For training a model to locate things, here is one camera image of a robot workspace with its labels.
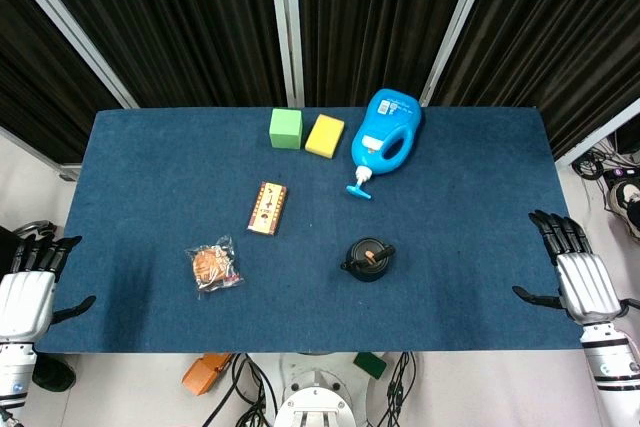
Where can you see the dark green round object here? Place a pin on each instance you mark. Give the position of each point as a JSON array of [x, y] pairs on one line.
[[54, 374]]

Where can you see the green block on floor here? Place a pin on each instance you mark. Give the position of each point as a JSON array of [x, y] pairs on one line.
[[370, 364]]

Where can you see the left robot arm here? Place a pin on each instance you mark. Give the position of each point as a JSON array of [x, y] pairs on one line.
[[15, 372]]

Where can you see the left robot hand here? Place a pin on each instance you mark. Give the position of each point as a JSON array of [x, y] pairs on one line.
[[25, 292]]

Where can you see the wrapped pastry packet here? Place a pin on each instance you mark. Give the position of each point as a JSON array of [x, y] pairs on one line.
[[214, 267]]

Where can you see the yellow sponge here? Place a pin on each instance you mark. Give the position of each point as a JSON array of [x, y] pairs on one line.
[[325, 136]]

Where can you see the black teapot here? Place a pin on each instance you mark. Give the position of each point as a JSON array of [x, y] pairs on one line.
[[369, 259]]

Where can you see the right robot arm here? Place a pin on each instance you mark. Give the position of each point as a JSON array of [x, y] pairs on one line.
[[612, 367]]

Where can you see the red yellow card box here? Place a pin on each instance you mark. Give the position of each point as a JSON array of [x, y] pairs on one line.
[[267, 208]]

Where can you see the blue detergent bottle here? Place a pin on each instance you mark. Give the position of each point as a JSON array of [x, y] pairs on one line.
[[385, 134]]

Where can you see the green cube block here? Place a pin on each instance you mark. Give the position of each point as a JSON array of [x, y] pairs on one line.
[[286, 129]]

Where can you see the black white sneaker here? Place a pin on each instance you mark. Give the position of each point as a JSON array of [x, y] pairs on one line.
[[625, 207]]

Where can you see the orange device on floor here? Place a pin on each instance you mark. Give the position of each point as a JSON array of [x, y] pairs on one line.
[[205, 372]]

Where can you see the black curtain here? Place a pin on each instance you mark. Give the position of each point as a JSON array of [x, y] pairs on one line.
[[150, 22]]

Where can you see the white frame post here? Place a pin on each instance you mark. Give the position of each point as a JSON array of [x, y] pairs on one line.
[[286, 24], [457, 22], [65, 22]]

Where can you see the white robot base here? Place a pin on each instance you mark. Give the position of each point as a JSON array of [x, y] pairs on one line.
[[314, 397]]

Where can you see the blue table cloth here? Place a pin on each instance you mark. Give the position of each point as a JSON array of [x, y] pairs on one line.
[[320, 247]]

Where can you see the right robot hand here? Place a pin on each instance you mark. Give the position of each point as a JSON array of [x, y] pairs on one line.
[[585, 282]]

